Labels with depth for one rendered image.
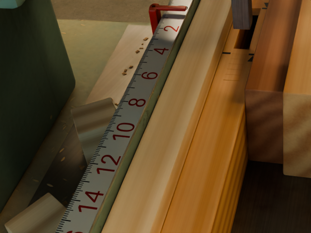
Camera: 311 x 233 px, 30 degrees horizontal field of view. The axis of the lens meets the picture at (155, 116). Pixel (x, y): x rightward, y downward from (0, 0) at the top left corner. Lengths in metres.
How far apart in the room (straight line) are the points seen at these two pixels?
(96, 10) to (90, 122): 1.81
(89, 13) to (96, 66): 1.67
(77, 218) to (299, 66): 0.13
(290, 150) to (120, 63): 0.30
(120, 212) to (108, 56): 0.36
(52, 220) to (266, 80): 0.18
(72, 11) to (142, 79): 1.99
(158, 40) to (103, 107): 0.16
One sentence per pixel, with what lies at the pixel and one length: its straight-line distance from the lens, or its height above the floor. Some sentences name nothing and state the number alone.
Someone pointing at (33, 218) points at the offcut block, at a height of 0.84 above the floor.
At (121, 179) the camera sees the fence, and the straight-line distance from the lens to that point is 0.24.
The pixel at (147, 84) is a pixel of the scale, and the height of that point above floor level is 0.96.
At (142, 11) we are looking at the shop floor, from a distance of 2.18.
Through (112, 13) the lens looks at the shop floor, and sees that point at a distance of 2.20.
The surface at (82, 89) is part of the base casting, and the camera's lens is 0.54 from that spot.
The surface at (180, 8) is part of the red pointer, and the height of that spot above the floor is 0.96.
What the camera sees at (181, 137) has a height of 0.95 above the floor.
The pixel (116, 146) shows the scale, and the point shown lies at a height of 0.96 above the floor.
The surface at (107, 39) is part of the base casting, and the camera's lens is 0.60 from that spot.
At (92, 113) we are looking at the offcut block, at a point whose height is 0.84.
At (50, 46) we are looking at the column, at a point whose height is 0.86.
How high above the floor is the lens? 1.13
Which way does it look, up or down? 42 degrees down
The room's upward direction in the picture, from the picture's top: 11 degrees counter-clockwise
